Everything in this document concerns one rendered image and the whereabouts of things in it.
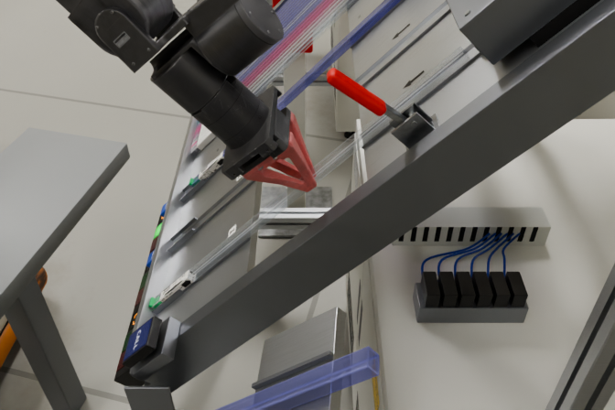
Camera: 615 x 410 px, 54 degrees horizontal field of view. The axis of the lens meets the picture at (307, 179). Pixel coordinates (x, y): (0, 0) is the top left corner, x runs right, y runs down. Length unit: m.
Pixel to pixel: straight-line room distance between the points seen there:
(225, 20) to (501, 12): 0.23
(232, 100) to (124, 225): 1.50
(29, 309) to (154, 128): 1.27
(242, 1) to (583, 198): 0.85
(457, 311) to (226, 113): 0.50
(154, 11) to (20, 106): 2.24
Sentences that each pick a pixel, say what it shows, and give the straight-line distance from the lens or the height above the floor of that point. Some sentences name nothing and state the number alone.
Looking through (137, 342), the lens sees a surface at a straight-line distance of 0.71.
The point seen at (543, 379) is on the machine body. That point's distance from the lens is 0.93.
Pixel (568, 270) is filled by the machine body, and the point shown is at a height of 0.62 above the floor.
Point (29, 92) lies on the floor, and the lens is 2.88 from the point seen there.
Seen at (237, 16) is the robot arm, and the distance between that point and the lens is 0.53.
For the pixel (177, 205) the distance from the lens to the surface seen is 0.97.
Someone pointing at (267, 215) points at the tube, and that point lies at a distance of 0.69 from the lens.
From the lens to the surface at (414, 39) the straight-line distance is 0.69.
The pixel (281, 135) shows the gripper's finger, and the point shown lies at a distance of 0.59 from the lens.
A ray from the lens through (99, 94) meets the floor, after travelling 2.75.
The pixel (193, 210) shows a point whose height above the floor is 0.75.
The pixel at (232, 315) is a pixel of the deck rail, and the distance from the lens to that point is 0.67.
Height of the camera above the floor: 1.36
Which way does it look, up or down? 39 degrees down
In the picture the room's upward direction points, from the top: straight up
